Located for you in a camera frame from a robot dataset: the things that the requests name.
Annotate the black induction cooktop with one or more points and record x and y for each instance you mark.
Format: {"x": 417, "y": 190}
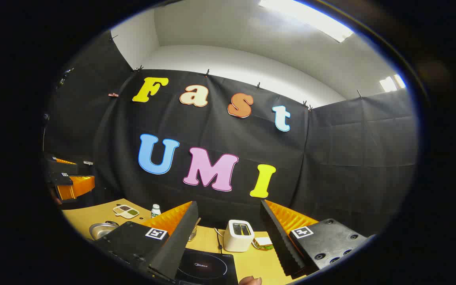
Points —
{"x": 208, "y": 267}

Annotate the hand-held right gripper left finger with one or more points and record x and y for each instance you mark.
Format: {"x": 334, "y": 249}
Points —
{"x": 180, "y": 241}

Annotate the sandwich with lettuce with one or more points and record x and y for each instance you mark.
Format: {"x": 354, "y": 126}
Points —
{"x": 264, "y": 243}

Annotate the stainless steel pot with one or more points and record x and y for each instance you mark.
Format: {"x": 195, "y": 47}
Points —
{"x": 101, "y": 230}

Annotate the small white drink bottle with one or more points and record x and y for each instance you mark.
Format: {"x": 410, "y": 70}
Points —
{"x": 155, "y": 211}

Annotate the small ceiling light panel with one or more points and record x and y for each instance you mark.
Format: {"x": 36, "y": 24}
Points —
{"x": 392, "y": 83}

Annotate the black backdrop cloth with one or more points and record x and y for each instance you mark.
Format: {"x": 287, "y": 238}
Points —
{"x": 251, "y": 154}

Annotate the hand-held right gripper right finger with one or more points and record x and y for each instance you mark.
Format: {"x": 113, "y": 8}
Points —
{"x": 277, "y": 241}

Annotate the white toaster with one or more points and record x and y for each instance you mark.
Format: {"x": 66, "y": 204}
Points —
{"x": 238, "y": 237}

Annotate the long ceiling light panel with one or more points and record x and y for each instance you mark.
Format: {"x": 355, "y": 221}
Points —
{"x": 311, "y": 18}

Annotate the white divided condiment dish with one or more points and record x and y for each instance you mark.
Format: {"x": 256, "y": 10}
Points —
{"x": 126, "y": 211}

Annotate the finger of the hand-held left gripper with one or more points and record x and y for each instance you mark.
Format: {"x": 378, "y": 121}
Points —
{"x": 63, "y": 168}
{"x": 78, "y": 187}

